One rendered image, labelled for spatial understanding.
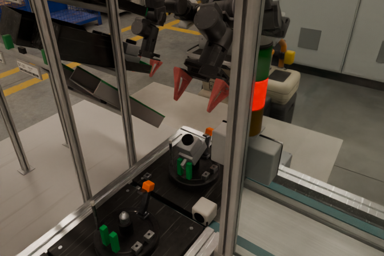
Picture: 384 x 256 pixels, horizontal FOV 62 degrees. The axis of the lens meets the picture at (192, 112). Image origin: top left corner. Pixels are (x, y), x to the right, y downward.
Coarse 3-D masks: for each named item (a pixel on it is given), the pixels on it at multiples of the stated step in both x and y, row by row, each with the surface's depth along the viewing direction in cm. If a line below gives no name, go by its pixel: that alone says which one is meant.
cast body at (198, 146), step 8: (184, 136) 79; (192, 136) 79; (184, 144) 78; (192, 144) 78; (200, 144) 80; (184, 152) 79; (192, 152) 78; (200, 152) 81; (184, 160) 81; (192, 160) 79; (184, 168) 81
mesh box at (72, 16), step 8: (0, 0) 447; (24, 0) 419; (0, 8) 456; (16, 8) 436; (24, 8) 427; (56, 8) 456; (64, 8) 468; (72, 8) 480; (80, 8) 492; (0, 16) 465; (56, 16) 460; (64, 16) 471; (72, 16) 484; (80, 16) 496; (88, 16) 510; (96, 16) 524; (80, 24) 499; (96, 24) 536
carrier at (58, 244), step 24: (120, 192) 81; (96, 216) 66; (120, 216) 65; (144, 216) 71; (168, 216) 74; (72, 240) 69; (96, 240) 66; (120, 240) 66; (144, 240) 66; (168, 240) 69; (192, 240) 69
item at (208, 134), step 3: (207, 129) 87; (210, 129) 86; (213, 129) 87; (207, 132) 87; (210, 132) 86; (204, 135) 85; (207, 135) 85; (210, 135) 86; (207, 138) 87; (210, 138) 87; (207, 141) 87; (210, 141) 88; (207, 144) 88; (207, 147) 88; (207, 150) 88; (204, 153) 88; (207, 153) 89
